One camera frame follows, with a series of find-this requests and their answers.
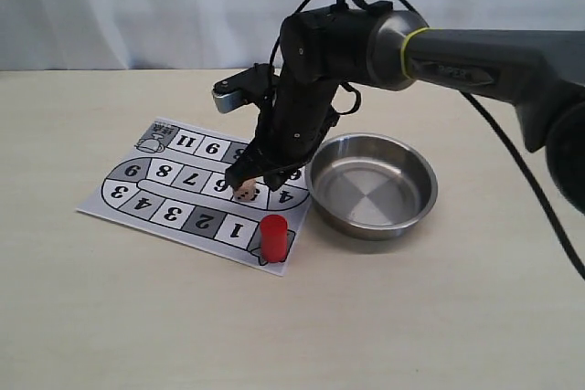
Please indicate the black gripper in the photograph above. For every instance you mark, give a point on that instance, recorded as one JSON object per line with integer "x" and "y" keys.
{"x": 287, "y": 135}

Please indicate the beige wooden die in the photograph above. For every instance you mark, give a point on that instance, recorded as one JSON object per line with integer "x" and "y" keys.
{"x": 246, "y": 192}

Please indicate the red cylinder game piece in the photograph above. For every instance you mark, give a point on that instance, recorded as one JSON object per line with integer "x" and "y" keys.
{"x": 274, "y": 238}

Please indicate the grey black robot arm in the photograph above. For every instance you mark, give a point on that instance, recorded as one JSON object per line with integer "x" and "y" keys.
{"x": 540, "y": 73}

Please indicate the paper number game board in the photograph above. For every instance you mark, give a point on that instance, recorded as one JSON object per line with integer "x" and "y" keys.
{"x": 171, "y": 184}

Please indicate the stainless steel round bowl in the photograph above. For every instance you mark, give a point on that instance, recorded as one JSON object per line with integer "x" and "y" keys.
{"x": 370, "y": 186}

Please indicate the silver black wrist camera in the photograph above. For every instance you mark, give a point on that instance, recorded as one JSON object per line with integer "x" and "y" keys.
{"x": 250, "y": 86}

